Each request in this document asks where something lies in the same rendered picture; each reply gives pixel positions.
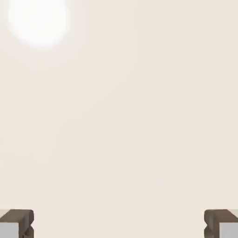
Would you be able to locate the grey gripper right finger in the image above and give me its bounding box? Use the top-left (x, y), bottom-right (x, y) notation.
top-left (204, 209), bottom-right (238, 238)

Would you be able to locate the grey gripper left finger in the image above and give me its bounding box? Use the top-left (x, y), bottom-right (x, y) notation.
top-left (0, 209), bottom-right (35, 238)

